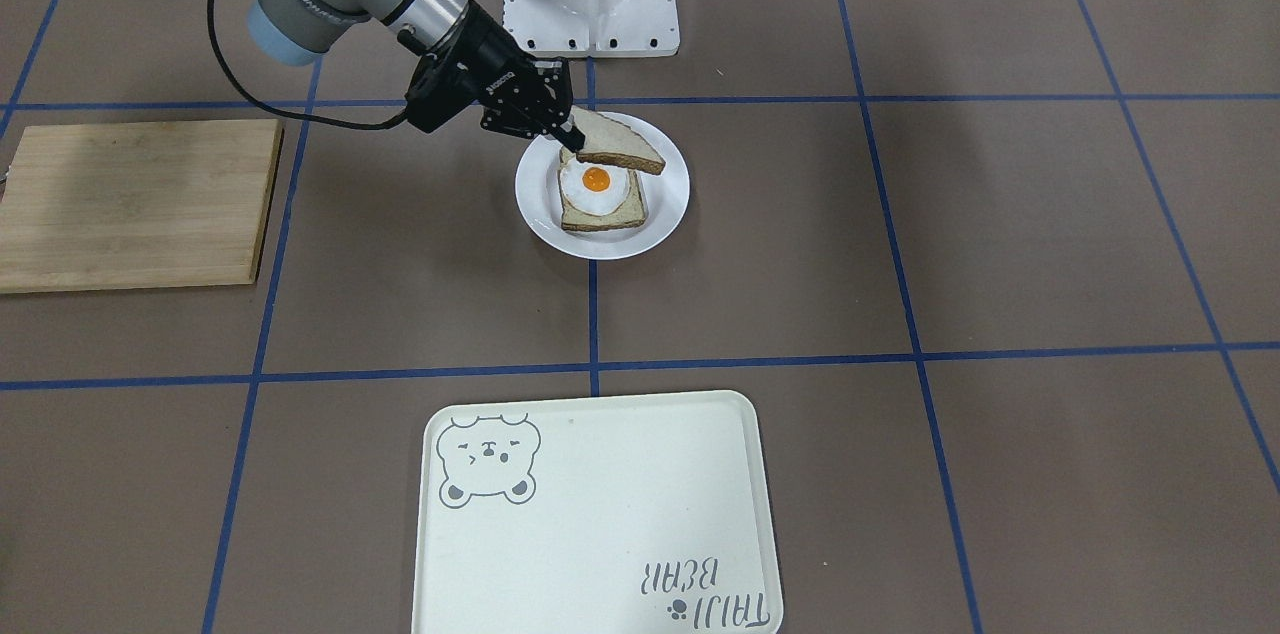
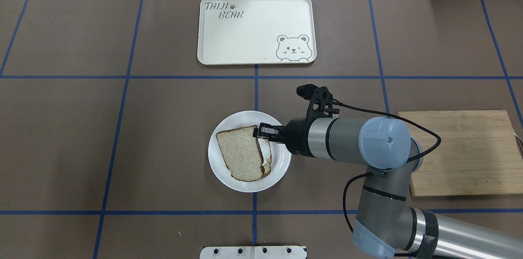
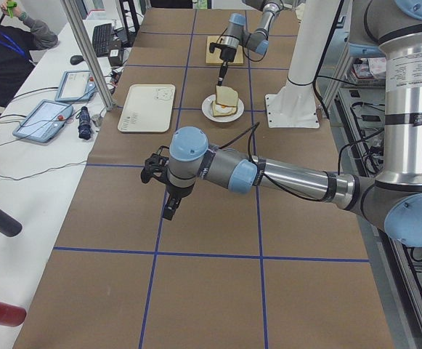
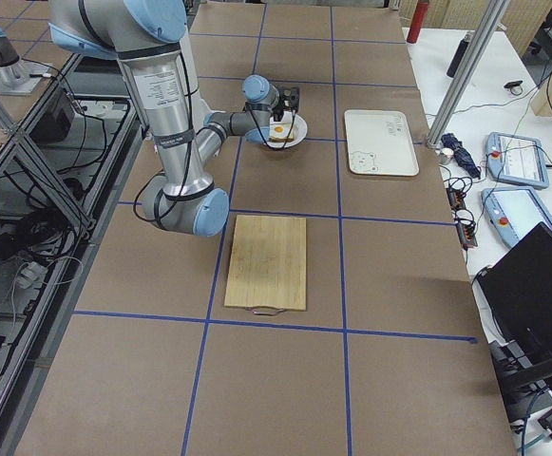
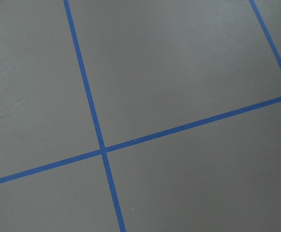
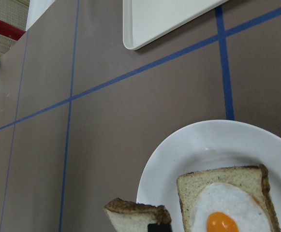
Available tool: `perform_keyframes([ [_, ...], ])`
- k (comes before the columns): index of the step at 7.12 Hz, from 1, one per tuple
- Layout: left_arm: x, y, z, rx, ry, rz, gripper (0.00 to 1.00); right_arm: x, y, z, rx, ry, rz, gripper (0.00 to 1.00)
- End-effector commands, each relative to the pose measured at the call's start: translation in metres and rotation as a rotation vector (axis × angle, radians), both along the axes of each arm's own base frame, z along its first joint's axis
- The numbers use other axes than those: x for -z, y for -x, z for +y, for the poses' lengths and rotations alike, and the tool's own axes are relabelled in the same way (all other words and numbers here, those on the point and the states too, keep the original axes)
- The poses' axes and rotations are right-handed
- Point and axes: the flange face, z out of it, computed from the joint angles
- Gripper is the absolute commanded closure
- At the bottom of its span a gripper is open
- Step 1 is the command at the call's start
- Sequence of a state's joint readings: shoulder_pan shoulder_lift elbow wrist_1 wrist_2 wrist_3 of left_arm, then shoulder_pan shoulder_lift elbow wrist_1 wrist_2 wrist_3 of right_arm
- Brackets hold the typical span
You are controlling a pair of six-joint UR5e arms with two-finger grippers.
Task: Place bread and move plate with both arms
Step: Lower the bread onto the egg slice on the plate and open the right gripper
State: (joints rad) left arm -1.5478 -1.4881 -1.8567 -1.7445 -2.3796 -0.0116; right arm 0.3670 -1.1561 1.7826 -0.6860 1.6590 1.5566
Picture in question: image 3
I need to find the folded dark umbrella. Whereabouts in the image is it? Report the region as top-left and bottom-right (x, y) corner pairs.
(78, 106), (92, 140)

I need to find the wooden cutting board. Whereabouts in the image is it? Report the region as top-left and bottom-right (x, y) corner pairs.
(204, 35), (245, 67)

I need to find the black computer mouse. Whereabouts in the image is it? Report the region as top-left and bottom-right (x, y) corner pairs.
(70, 55), (84, 65)

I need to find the white round plate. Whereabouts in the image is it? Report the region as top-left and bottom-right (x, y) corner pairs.
(201, 94), (244, 123)

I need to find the seated person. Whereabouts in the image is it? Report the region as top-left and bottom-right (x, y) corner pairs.
(0, 7), (58, 108)

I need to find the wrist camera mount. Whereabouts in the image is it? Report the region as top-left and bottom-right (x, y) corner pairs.
(206, 42), (222, 64)
(140, 145), (169, 184)

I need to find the small metal cylinder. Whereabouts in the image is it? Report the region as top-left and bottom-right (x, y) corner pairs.
(92, 114), (102, 127)

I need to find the black keyboard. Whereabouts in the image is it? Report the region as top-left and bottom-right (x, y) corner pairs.
(92, 23), (113, 57)

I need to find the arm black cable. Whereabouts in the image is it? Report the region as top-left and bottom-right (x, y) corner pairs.
(216, 28), (266, 63)
(217, 121), (389, 200)

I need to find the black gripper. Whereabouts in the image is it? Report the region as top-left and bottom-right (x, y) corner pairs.
(216, 46), (235, 86)
(162, 184), (194, 220)

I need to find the far teach pendant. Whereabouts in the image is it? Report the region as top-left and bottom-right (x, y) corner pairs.
(54, 70), (97, 103)

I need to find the teach pendant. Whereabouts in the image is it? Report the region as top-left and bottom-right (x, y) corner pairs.
(12, 100), (73, 143)
(54, 70), (97, 103)

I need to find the bread slice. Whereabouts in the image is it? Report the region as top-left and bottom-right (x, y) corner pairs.
(211, 101), (238, 118)
(215, 85), (239, 108)

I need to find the cream bear tray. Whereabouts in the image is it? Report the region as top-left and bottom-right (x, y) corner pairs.
(118, 84), (176, 133)

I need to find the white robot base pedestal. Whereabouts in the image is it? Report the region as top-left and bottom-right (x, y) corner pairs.
(266, 1), (327, 129)

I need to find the black power adapter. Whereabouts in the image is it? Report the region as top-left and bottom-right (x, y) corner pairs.
(108, 48), (123, 67)

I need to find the aluminium frame post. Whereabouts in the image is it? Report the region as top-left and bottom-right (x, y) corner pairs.
(61, 0), (115, 111)

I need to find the near teach pendant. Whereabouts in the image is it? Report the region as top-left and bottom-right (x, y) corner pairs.
(12, 100), (73, 143)

